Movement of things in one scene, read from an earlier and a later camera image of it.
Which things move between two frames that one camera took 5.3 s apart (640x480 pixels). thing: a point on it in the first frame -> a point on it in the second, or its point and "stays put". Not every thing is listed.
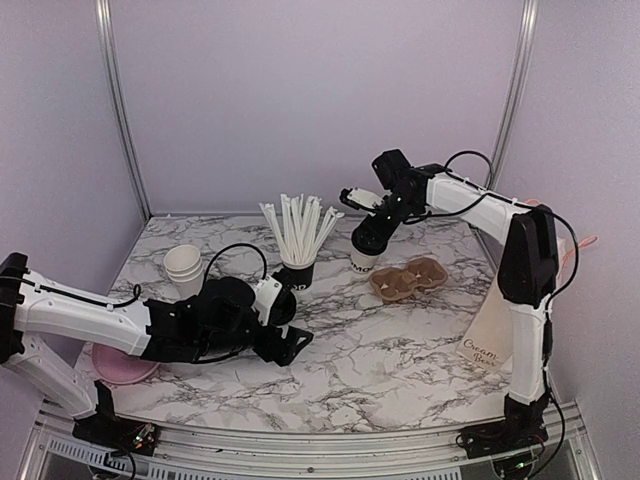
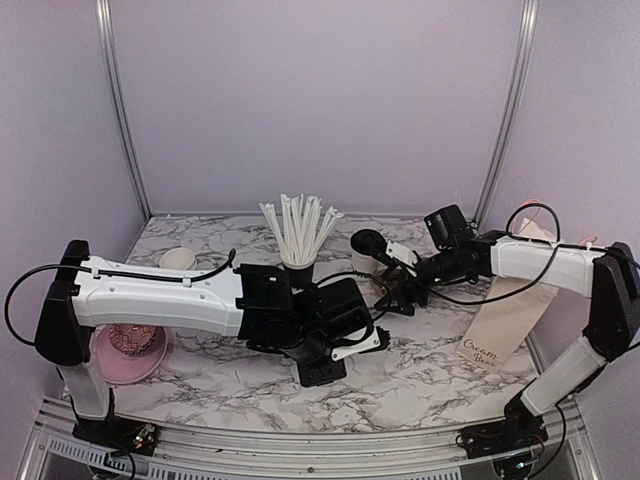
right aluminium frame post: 516,92 stays put
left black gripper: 270,353 -> 314,377
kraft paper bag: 487,339 stays put
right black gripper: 370,220 -> 400,293
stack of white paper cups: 184,269 stays put
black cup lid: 369,241 stays put
